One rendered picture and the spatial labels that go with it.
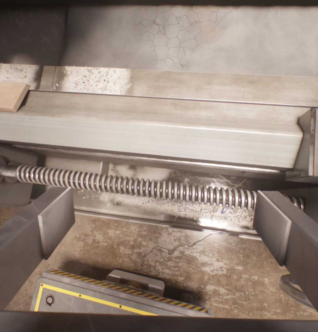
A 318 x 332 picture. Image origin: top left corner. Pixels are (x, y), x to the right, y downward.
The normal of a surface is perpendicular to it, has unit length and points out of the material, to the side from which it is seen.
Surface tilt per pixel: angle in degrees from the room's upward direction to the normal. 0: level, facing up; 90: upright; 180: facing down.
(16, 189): 90
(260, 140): 36
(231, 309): 0
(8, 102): 18
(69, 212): 96
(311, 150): 0
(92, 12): 11
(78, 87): 0
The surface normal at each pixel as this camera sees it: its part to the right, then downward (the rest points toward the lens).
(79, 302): -0.14, -0.14
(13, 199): 0.98, 0.11
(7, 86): -0.09, -0.44
